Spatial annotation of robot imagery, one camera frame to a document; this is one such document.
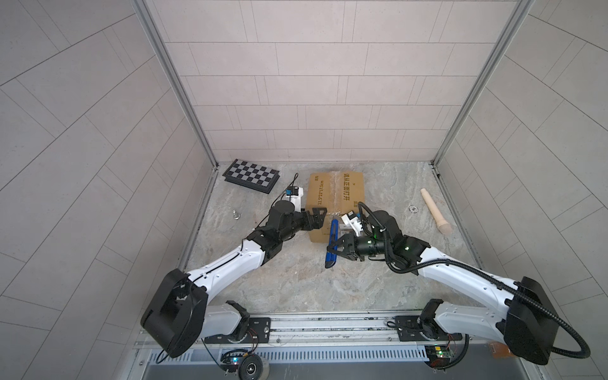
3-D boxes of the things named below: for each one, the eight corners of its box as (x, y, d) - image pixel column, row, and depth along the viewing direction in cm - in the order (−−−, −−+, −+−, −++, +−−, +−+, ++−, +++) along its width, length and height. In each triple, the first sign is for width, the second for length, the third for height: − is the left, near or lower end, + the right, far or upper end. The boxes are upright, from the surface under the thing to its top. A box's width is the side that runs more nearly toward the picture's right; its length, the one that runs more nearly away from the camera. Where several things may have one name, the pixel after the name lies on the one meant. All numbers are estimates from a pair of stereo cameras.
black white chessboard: (223, 179, 111) (221, 175, 109) (238, 162, 118) (236, 158, 116) (268, 194, 106) (267, 190, 103) (281, 175, 113) (280, 171, 111)
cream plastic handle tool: (443, 234, 94) (446, 231, 91) (417, 192, 107) (419, 188, 105) (449, 233, 94) (452, 230, 92) (423, 191, 108) (425, 187, 105)
